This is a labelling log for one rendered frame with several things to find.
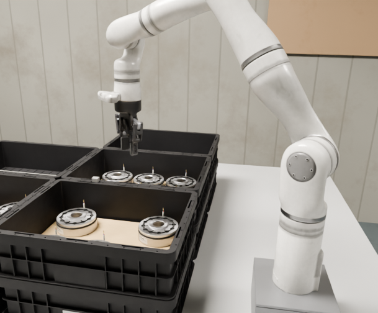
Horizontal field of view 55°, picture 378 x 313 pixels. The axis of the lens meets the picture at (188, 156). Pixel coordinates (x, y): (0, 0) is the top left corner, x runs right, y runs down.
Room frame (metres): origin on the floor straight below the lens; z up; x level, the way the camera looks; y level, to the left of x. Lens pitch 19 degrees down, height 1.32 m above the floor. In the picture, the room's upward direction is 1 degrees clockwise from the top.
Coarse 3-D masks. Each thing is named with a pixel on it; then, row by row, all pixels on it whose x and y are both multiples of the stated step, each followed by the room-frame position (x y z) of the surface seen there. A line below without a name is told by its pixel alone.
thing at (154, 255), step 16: (176, 192) 0.88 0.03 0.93; (192, 192) 0.88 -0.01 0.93; (16, 208) 0.76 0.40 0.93; (192, 208) 0.79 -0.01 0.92; (0, 224) 0.69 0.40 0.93; (0, 240) 0.65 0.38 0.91; (16, 240) 0.64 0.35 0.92; (32, 240) 0.64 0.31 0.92; (48, 240) 0.63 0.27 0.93; (64, 240) 0.63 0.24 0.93; (80, 240) 0.63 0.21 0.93; (176, 240) 0.64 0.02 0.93; (112, 256) 0.61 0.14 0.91; (128, 256) 0.60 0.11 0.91; (144, 256) 0.60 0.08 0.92; (160, 256) 0.59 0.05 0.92; (176, 256) 0.61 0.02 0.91
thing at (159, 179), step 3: (141, 174) 1.17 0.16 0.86; (144, 174) 1.17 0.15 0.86; (147, 174) 1.17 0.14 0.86; (150, 174) 1.17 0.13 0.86; (153, 174) 1.17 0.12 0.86; (156, 174) 1.17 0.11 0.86; (135, 177) 1.14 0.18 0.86; (138, 177) 1.14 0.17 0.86; (141, 177) 1.14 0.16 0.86; (156, 177) 1.14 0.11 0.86; (159, 177) 1.15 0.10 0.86; (162, 177) 1.14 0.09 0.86; (135, 180) 1.11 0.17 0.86; (138, 180) 1.11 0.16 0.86; (141, 180) 1.11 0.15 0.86; (156, 180) 1.12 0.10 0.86; (159, 180) 1.12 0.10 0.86; (162, 180) 1.12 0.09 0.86; (144, 183) 1.09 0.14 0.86; (147, 183) 1.09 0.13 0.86; (150, 183) 1.09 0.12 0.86; (153, 183) 1.09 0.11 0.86; (156, 183) 1.09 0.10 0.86; (159, 183) 1.10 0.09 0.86
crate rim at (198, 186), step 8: (96, 152) 1.19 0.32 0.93; (128, 152) 1.21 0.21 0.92; (144, 152) 1.20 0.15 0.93; (152, 152) 1.20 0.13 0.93; (160, 152) 1.21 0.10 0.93; (88, 160) 1.11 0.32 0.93; (208, 160) 1.13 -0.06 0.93; (72, 168) 1.03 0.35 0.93; (208, 168) 1.09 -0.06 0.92; (64, 176) 0.96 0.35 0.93; (200, 176) 0.99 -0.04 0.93; (128, 184) 0.92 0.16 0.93; (136, 184) 0.92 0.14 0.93; (144, 184) 0.92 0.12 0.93; (152, 184) 0.92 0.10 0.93; (200, 184) 0.93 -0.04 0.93; (200, 192) 0.93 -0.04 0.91
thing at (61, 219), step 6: (66, 210) 0.89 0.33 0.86; (72, 210) 0.89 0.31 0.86; (78, 210) 0.90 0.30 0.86; (84, 210) 0.90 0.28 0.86; (90, 210) 0.89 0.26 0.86; (60, 216) 0.85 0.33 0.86; (66, 216) 0.85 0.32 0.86; (90, 216) 0.86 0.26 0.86; (60, 222) 0.82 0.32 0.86; (66, 222) 0.82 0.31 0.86; (72, 222) 0.82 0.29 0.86; (78, 222) 0.82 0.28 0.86; (84, 222) 0.82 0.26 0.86; (90, 222) 0.83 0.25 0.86
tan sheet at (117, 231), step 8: (104, 224) 0.87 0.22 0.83; (112, 224) 0.87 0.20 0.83; (120, 224) 0.87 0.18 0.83; (128, 224) 0.88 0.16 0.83; (136, 224) 0.88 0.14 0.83; (48, 232) 0.82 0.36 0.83; (96, 232) 0.83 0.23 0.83; (104, 232) 0.83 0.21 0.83; (112, 232) 0.83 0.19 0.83; (120, 232) 0.83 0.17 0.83; (128, 232) 0.83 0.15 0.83; (136, 232) 0.83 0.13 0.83; (112, 240) 0.79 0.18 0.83; (120, 240) 0.79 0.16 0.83; (128, 240) 0.79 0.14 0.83; (136, 240) 0.80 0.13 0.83; (160, 248) 0.76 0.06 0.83; (168, 248) 0.76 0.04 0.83
